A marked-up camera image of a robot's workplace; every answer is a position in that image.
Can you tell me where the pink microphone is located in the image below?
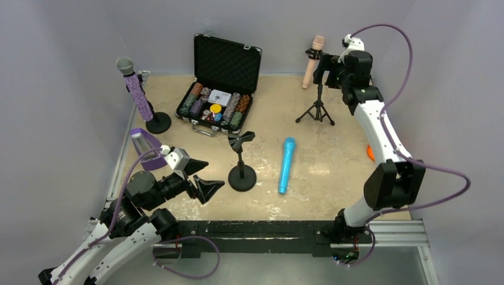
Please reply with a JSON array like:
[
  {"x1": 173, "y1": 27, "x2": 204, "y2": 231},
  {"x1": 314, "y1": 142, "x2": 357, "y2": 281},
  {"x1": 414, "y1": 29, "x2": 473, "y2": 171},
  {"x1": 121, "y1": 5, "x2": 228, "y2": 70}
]
[{"x1": 301, "y1": 36, "x2": 325, "y2": 89}]

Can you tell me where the black tripod shock-mount stand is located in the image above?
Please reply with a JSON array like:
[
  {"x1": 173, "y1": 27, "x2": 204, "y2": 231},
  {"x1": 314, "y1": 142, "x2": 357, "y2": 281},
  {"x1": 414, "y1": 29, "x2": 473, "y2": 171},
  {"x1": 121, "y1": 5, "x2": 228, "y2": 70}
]
[{"x1": 295, "y1": 47, "x2": 336, "y2": 126}]

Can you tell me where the black round-base clip stand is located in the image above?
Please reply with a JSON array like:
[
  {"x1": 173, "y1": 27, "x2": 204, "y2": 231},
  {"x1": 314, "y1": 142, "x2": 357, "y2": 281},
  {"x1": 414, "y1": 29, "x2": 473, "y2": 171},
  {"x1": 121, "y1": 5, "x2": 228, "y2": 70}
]
[{"x1": 137, "y1": 71, "x2": 172, "y2": 134}]

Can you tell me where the blue microphone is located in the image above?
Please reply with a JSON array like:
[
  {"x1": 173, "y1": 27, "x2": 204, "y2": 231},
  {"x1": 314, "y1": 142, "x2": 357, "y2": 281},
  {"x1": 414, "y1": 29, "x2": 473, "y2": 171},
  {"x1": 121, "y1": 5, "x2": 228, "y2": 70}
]
[{"x1": 278, "y1": 137, "x2": 296, "y2": 195}]

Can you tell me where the purple glitter microphone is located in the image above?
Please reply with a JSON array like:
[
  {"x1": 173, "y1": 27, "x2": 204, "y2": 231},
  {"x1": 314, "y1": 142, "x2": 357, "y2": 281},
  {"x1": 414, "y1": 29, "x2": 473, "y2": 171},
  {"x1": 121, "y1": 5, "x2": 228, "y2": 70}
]
[{"x1": 116, "y1": 56, "x2": 153, "y2": 122}]

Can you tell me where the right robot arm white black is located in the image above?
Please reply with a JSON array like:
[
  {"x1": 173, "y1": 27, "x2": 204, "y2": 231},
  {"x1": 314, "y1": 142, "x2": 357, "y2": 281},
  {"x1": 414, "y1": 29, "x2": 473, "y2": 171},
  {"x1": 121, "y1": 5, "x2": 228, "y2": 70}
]
[{"x1": 314, "y1": 50, "x2": 426, "y2": 231}]

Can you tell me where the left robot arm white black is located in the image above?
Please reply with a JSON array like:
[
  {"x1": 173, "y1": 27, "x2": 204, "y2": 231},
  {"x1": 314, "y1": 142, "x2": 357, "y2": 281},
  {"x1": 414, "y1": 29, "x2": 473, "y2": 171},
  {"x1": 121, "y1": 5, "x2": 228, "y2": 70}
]
[{"x1": 38, "y1": 151, "x2": 225, "y2": 284}]

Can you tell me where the purple metronome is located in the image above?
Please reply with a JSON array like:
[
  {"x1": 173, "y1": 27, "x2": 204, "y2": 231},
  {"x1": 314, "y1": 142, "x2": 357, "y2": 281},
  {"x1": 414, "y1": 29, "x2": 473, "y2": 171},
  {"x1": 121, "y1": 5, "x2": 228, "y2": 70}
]
[{"x1": 130, "y1": 128, "x2": 168, "y2": 171}]

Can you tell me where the yellow dealer chip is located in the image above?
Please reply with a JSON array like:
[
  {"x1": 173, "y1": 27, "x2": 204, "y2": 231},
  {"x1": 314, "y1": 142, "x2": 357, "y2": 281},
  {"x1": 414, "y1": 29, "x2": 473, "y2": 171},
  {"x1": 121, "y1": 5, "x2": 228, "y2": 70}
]
[{"x1": 209, "y1": 104, "x2": 222, "y2": 114}]

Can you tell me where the white card deck box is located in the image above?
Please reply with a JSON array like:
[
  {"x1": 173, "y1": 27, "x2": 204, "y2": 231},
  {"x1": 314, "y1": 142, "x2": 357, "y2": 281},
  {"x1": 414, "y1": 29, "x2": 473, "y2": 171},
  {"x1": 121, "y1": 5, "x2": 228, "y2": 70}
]
[{"x1": 207, "y1": 89, "x2": 232, "y2": 107}]

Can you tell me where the orange toy piece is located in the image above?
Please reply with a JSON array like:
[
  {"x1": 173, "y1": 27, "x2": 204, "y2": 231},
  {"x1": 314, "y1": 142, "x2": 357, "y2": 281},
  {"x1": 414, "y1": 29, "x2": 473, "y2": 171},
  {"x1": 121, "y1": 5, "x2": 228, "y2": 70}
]
[{"x1": 366, "y1": 145, "x2": 376, "y2": 162}]

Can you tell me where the black poker chip case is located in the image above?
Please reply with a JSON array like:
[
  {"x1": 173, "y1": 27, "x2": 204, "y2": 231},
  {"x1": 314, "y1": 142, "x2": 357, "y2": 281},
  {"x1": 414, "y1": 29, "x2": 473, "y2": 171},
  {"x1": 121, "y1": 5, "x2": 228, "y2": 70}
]
[{"x1": 175, "y1": 33, "x2": 263, "y2": 137}]

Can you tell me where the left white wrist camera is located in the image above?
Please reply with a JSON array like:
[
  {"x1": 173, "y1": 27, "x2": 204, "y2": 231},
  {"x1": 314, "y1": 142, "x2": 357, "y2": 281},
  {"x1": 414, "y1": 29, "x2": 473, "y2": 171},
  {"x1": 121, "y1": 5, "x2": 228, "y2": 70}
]
[{"x1": 160, "y1": 145, "x2": 190, "y2": 171}]

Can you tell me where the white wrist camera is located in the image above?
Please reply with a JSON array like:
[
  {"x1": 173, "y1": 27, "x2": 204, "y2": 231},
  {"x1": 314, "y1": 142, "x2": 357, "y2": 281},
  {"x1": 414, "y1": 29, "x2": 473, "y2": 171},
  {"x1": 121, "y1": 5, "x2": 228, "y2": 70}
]
[
  {"x1": 160, "y1": 145, "x2": 190, "y2": 171},
  {"x1": 341, "y1": 34, "x2": 365, "y2": 56}
]

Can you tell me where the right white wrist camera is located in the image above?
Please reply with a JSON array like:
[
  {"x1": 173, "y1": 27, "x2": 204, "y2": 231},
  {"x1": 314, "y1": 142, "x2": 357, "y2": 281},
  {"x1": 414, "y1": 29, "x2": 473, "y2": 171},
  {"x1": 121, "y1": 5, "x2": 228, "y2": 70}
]
[{"x1": 341, "y1": 34, "x2": 365, "y2": 56}]

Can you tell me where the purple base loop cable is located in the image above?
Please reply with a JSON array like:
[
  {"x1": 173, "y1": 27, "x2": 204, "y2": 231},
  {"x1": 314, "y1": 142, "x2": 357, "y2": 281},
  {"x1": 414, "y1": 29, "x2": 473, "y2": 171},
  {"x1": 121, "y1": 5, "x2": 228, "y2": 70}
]
[{"x1": 152, "y1": 236, "x2": 221, "y2": 280}]

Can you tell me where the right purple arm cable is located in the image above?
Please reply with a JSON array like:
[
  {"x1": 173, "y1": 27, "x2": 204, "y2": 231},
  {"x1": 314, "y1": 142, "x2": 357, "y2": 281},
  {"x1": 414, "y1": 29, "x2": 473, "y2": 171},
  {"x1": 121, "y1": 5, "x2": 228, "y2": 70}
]
[{"x1": 350, "y1": 24, "x2": 471, "y2": 227}]

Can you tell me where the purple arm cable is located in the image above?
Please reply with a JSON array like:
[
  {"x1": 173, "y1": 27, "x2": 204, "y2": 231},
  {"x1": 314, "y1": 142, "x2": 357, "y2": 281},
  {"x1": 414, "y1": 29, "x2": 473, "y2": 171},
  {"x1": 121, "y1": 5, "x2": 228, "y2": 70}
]
[
  {"x1": 51, "y1": 146, "x2": 164, "y2": 285},
  {"x1": 350, "y1": 24, "x2": 471, "y2": 227}
]

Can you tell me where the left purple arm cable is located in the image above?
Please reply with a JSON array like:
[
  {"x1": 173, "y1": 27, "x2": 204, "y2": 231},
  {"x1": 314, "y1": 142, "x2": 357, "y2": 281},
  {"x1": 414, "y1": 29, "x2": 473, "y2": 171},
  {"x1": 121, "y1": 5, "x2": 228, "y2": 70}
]
[{"x1": 51, "y1": 146, "x2": 164, "y2": 285}]

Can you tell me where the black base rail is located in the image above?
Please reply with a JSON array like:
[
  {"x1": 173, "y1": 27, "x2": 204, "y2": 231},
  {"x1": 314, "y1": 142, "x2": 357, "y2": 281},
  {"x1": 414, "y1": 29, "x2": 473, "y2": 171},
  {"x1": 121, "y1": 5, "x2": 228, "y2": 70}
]
[{"x1": 155, "y1": 220, "x2": 373, "y2": 258}]

